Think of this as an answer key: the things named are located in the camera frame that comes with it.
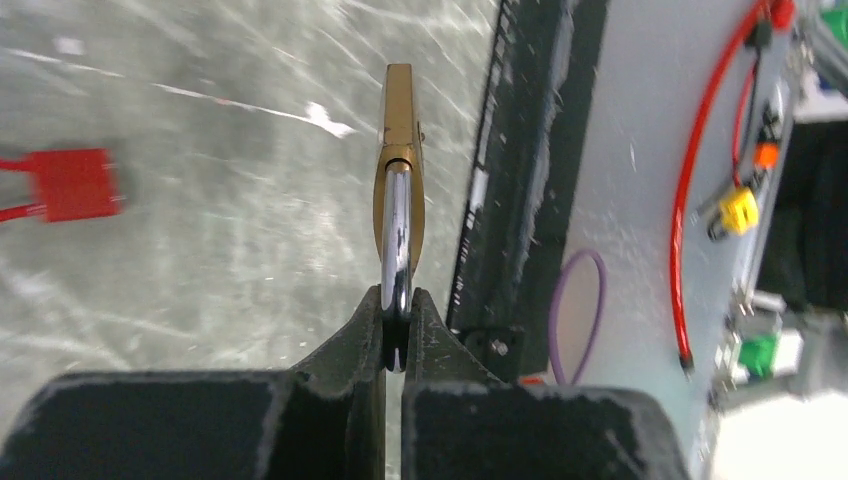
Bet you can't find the brass padlock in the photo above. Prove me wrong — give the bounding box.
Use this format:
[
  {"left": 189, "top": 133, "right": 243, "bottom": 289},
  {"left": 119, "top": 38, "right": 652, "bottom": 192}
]
[{"left": 373, "top": 63, "right": 426, "bottom": 372}]

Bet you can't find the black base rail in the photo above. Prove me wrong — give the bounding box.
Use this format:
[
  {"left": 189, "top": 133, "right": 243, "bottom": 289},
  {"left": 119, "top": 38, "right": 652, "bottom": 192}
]
[{"left": 447, "top": 1, "right": 610, "bottom": 382}]

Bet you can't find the red wire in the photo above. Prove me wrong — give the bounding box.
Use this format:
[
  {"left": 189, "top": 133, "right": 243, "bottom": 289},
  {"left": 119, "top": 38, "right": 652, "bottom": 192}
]
[{"left": 669, "top": 0, "right": 773, "bottom": 372}]

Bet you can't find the red cable lock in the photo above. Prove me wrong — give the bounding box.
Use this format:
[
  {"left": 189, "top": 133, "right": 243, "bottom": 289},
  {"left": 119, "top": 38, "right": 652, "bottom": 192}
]
[{"left": 1, "top": 148, "right": 124, "bottom": 223}]

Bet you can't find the green plastic block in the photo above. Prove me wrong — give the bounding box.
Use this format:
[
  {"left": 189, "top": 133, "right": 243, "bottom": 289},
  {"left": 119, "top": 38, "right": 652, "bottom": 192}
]
[{"left": 737, "top": 334, "right": 779, "bottom": 379}]

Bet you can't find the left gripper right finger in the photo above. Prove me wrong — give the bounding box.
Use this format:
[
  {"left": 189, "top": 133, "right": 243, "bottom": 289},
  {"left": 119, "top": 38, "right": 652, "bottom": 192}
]
[{"left": 402, "top": 288, "right": 689, "bottom": 479}]

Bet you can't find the yellow connector plug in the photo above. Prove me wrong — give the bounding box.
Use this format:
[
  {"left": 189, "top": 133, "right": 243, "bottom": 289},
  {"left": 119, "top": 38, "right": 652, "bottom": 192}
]
[{"left": 708, "top": 186, "right": 760, "bottom": 242}]

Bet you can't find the aluminium frame rail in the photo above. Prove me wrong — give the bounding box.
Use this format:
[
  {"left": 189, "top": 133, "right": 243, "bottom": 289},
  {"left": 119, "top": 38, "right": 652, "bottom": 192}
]
[{"left": 668, "top": 1, "right": 847, "bottom": 479}]

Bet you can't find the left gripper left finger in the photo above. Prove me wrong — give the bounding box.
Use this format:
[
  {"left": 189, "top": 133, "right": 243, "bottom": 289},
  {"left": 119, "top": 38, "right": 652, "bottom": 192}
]
[{"left": 1, "top": 287, "right": 385, "bottom": 479}]

